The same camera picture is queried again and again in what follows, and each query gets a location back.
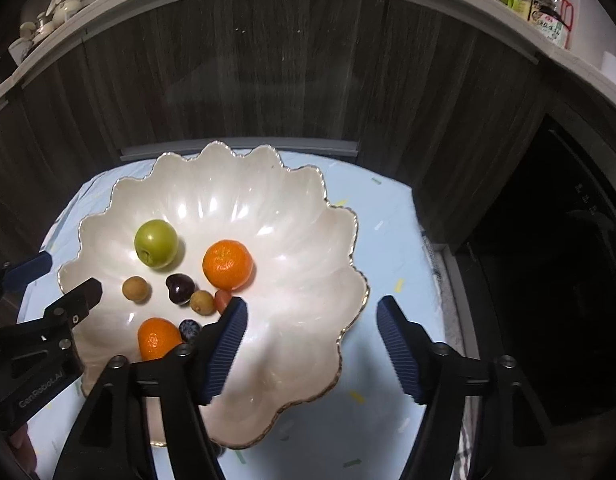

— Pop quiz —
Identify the red grape tomato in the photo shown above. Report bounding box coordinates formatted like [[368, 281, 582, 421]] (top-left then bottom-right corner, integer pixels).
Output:
[[214, 289, 232, 314]]

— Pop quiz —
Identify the brown longan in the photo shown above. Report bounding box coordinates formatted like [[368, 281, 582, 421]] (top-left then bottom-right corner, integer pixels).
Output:
[[189, 290, 216, 316], [122, 275, 152, 304]]

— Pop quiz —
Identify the person hand holding gripper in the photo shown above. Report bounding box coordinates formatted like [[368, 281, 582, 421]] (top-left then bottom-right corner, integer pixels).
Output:
[[9, 424, 37, 479]]

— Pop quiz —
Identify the large soy sauce bottle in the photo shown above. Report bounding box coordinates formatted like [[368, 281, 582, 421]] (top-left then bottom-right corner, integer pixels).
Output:
[[532, 0, 575, 50]]

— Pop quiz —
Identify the white scalloped ceramic bowl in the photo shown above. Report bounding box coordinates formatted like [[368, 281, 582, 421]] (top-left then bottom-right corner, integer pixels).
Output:
[[58, 142, 369, 448]]

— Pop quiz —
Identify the small orange tangerine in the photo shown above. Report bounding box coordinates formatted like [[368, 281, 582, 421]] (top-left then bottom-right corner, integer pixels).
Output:
[[202, 240, 255, 290]]

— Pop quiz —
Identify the dark blueberry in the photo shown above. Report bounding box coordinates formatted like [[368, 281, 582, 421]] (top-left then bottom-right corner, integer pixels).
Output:
[[179, 318, 202, 344]]

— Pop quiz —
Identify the dark heart-shaped cherry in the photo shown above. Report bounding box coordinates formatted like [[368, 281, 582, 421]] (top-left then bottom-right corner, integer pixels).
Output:
[[166, 273, 196, 306]]

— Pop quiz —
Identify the large orange tangerine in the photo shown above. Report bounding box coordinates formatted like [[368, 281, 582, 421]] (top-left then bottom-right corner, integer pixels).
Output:
[[138, 318, 182, 361]]

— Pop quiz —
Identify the green apple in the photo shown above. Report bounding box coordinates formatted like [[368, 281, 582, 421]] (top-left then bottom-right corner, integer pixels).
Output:
[[133, 219, 179, 269]]

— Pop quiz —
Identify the light blue patterned cloth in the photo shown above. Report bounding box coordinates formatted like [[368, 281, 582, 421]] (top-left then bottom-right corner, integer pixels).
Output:
[[15, 148, 478, 480]]

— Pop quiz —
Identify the white teapot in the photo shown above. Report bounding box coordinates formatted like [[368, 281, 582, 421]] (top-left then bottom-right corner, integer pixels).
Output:
[[52, 0, 84, 27]]

